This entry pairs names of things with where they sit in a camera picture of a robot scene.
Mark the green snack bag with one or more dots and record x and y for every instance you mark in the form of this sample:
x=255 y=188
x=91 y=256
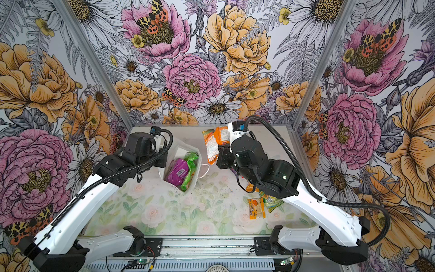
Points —
x=190 y=159

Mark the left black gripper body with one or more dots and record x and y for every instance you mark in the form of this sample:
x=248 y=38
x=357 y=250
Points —
x=160 y=162

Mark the aluminium front rail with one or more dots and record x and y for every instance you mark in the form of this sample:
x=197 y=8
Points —
x=236 y=253

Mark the white paper bag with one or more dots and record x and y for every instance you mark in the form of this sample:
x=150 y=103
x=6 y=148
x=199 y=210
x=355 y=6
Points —
x=179 y=149

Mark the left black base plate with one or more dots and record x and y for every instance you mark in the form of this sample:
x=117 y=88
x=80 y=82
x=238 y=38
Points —
x=149 y=247

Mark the floral pastel table mat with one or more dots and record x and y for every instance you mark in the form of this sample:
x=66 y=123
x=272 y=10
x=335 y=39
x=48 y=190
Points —
x=217 y=205

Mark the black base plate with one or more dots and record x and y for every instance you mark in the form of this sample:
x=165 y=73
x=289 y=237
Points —
x=263 y=247
x=149 y=247

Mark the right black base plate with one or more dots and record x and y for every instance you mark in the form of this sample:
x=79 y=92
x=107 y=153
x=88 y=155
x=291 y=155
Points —
x=263 y=247

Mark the small orange snack packet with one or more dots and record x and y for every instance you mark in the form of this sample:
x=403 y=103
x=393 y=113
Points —
x=256 y=208

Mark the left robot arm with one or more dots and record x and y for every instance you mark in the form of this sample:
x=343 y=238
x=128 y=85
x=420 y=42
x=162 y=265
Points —
x=57 y=248

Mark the orange white snack packet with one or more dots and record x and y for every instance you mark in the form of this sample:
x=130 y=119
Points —
x=213 y=139

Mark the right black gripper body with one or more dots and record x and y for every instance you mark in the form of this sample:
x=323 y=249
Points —
x=227 y=160

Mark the purple grape candy bag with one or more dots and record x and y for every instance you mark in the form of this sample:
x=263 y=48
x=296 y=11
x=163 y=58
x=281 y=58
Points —
x=178 y=169

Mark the green yellow snack packet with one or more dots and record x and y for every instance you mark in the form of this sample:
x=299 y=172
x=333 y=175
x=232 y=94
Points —
x=270 y=202

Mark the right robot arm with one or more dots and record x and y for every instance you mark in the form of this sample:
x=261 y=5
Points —
x=337 y=235

